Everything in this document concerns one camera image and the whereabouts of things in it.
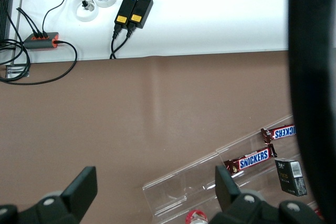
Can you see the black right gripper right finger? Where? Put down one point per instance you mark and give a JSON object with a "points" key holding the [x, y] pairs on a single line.
{"points": [[228, 190]]}

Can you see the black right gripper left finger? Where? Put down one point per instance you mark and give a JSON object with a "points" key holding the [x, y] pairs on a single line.
{"points": [[78, 190]]}

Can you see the Snickers chocolate bar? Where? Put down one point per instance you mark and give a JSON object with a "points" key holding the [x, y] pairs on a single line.
{"points": [[252, 159], [281, 132]]}

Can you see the clear acrylic stepped shelf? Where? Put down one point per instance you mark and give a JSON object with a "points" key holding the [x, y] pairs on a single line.
{"points": [[189, 182]]}

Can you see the red lidded snack cup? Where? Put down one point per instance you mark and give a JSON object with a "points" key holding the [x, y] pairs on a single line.
{"points": [[197, 217]]}

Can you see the small black box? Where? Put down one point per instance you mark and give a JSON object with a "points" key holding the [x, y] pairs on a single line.
{"points": [[290, 176]]}

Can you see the grey orange USB hub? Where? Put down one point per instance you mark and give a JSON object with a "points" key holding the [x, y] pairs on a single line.
{"points": [[39, 42]]}

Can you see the black power adapter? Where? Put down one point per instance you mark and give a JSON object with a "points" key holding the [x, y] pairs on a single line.
{"points": [[141, 11], [124, 11]]}

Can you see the black ribbed device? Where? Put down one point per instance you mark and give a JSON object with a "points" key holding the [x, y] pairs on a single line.
{"points": [[5, 9]]}

